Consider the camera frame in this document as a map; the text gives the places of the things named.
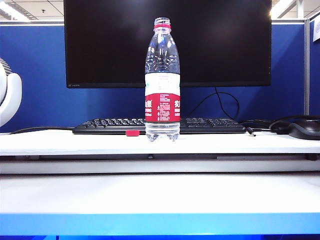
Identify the wide blue partition panel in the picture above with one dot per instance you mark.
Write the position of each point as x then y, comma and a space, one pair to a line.
37, 55

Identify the black computer mouse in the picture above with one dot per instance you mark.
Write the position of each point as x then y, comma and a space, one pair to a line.
306, 128

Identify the white desk fan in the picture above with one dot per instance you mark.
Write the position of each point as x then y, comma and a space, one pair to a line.
13, 95

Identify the clear plastic water bottle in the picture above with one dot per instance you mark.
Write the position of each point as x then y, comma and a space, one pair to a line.
162, 110

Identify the narrow blue partition panel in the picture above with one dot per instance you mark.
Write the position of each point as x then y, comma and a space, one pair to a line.
315, 75

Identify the white paper note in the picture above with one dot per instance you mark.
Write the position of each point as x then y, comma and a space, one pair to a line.
317, 30

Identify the ceiling light panel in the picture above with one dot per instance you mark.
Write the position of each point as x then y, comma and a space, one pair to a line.
282, 7
10, 12

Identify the red bottle cap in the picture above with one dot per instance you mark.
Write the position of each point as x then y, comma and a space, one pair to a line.
132, 133

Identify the grey partition post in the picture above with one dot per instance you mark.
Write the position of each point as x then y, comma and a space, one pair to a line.
306, 62

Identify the black keyboard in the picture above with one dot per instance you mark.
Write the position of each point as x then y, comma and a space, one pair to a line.
212, 125

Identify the black computer monitor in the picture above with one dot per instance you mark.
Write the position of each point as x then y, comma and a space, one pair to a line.
212, 50

